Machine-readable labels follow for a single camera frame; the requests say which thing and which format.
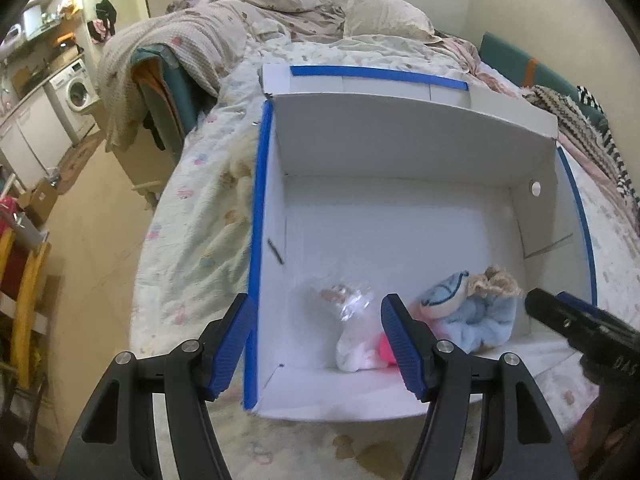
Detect brown crocheted blanket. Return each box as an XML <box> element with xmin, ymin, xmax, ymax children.
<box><xmin>522</xmin><ymin>85</ymin><xmax>618</xmax><ymax>171</ymax></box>

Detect green padded headboard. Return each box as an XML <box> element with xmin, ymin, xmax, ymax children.
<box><xmin>477</xmin><ymin>31</ymin><xmax>611</xmax><ymax>126</ymax></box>

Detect hanging dark and pink clothes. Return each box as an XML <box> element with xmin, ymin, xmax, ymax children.
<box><xmin>86</xmin><ymin>0</ymin><xmax>118</xmax><ymax>46</ymax></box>

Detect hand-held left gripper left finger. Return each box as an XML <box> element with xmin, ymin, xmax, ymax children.
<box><xmin>55</xmin><ymin>292</ymin><xmax>256</xmax><ymax>480</ymax></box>

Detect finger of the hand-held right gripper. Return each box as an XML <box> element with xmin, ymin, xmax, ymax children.
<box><xmin>560</xmin><ymin>292</ymin><xmax>640</xmax><ymax>341</ymax></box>
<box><xmin>525</xmin><ymin>288</ymin><xmax>601</xmax><ymax>348</ymax></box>

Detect pink white bagged socks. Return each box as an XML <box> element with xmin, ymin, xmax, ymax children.
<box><xmin>335</xmin><ymin>317</ymin><xmax>388</xmax><ymax>373</ymax></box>

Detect black and white striped cloth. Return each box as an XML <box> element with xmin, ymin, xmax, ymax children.
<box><xmin>575</xmin><ymin>85</ymin><xmax>640</xmax><ymax>211</ymax></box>

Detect white bed-end bench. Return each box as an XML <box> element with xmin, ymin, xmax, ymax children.
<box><xmin>107</xmin><ymin>140</ymin><xmax>178</xmax><ymax>208</ymax></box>

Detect teal bed footboard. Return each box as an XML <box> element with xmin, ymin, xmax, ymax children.
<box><xmin>131</xmin><ymin>47</ymin><xmax>221</xmax><ymax>153</ymax></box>

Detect grey striped quilt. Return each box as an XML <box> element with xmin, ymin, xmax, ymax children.
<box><xmin>96</xmin><ymin>0</ymin><xmax>346</xmax><ymax>153</ymax></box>

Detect clear plastic bag with doll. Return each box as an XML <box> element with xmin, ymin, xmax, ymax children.
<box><xmin>306</xmin><ymin>276</ymin><xmax>375</xmax><ymax>323</ymax></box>

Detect yellow wooden chair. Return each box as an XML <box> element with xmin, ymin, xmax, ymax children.
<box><xmin>0</xmin><ymin>230</ymin><xmax>53</xmax><ymax>391</ymax></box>

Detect cream fluffy plush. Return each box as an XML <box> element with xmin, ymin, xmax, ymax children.
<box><xmin>225</xmin><ymin>132</ymin><xmax>261</xmax><ymax>211</ymax></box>

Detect white floor cabinet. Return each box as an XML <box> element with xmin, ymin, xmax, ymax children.
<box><xmin>0</xmin><ymin>92</ymin><xmax>76</xmax><ymax>191</ymax></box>

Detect brown cardboard box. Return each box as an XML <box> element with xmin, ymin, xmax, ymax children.
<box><xmin>17</xmin><ymin>177</ymin><xmax>61</xmax><ymax>226</ymax></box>

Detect white washing machine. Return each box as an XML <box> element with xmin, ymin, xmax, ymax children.
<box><xmin>45</xmin><ymin>58</ymin><xmax>101</xmax><ymax>128</ymax></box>

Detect blue and white cardboard box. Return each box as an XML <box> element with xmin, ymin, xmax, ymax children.
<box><xmin>243</xmin><ymin>62</ymin><xmax>598</xmax><ymax>423</ymax></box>

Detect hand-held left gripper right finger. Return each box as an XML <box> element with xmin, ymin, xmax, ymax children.
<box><xmin>380</xmin><ymin>294</ymin><xmax>576</xmax><ymax>480</ymax></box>

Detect light blue plush doll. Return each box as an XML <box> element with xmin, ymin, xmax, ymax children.
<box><xmin>410</xmin><ymin>266</ymin><xmax>523</xmax><ymax>356</ymax></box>

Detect brown patterned rug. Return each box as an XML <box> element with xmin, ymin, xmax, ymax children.
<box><xmin>55</xmin><ymin>132</ymin><xmax>108</xmax><ymax>183</ymax></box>

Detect dark cloth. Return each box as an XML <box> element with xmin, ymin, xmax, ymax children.
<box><xmin>141</xmin><ymin>112</ymin><xmax>166</xmax><ymax>151</ymax></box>

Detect pink plush toy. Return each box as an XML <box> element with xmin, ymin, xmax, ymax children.
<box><xmin>375</xmin><ymin>332</ymin><xmax>398</xmax><ymax>366</ymax></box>

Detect beige pillow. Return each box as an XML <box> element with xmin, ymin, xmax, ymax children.
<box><xmin>342</xmin><ymin>0</ymin><xmax>436</xmax><ymax>41</ymax></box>

